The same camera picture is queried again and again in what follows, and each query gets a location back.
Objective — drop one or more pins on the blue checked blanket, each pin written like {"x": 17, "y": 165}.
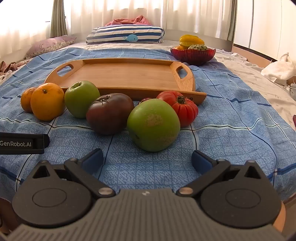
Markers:
{"x": 231, "y": 129}

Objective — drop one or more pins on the white cloth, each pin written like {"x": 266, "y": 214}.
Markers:
{"x": 279, "y": 69}

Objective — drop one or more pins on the blue white striped pillow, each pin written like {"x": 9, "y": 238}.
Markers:
{"x": 120, "y": 33}

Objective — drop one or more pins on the small green apple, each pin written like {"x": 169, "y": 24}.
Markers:
{"x": 81, "y": 99}

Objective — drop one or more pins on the wooden tray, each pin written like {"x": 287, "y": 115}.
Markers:
{"x": 127, "y": 74}

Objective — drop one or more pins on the olive green curtain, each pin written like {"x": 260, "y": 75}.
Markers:
{"x": 232, "y": 20}
{"x": 57, "y": 20}

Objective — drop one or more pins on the red glass bowl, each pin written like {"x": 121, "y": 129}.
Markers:
{"x": 192, "y": 58}

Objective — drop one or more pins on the red jujube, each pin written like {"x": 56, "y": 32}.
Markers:
{"x": 144, "y": 100}

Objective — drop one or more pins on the orange fruit in bowl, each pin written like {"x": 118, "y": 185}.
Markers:
{"x": 181, "y": 48}

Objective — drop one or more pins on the brown clothes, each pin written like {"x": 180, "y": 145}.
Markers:
{"x": 8, "y": 66}

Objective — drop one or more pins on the pink blanket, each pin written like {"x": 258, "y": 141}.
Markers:
{"x": 129, "y": 21}

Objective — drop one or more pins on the green custard apple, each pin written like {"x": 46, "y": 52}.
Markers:
{"x": 197, "y": 47}

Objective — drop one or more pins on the white sheer curtain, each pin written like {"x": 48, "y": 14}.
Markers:
{"x": 23, "y": 23}
{"x": 150, "y": 11}

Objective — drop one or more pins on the large orange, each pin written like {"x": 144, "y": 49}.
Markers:
{"x": 47, "y": 102}

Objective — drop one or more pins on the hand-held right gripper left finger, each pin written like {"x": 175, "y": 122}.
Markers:
{"x": 92, "y": 160}

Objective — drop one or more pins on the red ribbed tomato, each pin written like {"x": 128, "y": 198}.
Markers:
{"x": 185, "y": 111}

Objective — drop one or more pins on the wooden bed rail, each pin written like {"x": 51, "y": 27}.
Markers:
{"x": 254, "y": 56}

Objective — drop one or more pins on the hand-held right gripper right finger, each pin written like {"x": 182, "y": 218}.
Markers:
{"x": 200, "y": 160}

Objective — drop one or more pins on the purple pillow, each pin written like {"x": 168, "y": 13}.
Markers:
{"x": 46, "y": 45}

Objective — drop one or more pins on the small orange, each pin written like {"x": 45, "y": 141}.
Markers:
{"x": 26, "y": 100}

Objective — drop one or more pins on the large green apple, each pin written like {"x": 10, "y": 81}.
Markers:
{"x": 152, "y": 125}

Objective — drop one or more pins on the yellow starfruit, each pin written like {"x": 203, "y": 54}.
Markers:
{"x": 189, "y": 39}

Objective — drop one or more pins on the white wardrobe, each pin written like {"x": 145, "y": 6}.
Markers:
{"x": 266, "y": 23}

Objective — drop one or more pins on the dark purple tomato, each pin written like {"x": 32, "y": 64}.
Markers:
{"x": 108, "y": 115}

